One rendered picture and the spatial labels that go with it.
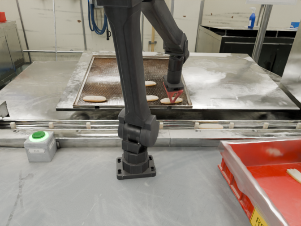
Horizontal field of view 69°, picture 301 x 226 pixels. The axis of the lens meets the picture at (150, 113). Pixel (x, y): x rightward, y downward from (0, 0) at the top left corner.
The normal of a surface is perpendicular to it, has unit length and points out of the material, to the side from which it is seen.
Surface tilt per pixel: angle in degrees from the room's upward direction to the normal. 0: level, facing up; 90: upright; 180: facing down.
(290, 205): 0
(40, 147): 90
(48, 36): 90
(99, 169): 0
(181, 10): 90
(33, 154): 90
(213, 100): 10
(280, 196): 0
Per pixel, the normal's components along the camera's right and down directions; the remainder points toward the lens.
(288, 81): -1.00, 0.00
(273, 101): 0.04, -0.79
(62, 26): 0.05, 0.47
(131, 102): -0.39, 0.61
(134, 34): 0.90, 0.28
